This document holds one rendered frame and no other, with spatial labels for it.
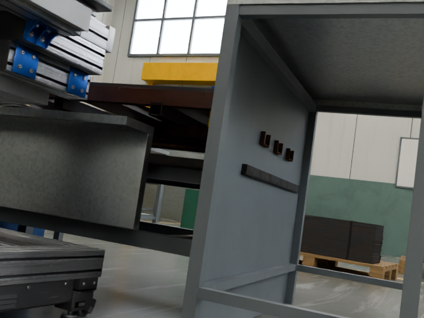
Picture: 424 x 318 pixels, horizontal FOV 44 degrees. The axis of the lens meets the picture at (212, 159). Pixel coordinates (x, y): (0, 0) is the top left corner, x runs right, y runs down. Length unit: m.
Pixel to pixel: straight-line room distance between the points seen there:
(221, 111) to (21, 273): 0.71
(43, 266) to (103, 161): 0.56
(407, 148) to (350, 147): 1.04
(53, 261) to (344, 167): 8.98
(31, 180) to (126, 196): 0.44
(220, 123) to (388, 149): 8.82
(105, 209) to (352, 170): 8.56
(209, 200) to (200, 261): 0.17
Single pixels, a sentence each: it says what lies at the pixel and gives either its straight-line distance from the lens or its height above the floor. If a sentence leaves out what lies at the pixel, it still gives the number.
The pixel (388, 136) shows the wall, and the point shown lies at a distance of 10.26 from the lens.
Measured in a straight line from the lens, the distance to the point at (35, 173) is 2.18.
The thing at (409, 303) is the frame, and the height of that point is 0.26.
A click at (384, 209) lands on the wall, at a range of 10.11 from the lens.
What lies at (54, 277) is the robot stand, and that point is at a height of 0.15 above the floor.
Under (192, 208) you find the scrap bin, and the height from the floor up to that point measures 0.36.
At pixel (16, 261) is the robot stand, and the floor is 0.20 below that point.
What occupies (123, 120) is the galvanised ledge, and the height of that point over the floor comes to 0.66.
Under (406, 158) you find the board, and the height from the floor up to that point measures 1.78.
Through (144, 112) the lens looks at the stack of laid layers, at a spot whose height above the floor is 0.82.
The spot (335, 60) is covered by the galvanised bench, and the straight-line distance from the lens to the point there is 2.11.
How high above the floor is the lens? 0.42
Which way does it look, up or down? 5 degrees up
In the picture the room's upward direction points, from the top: 8 degrees clockwise
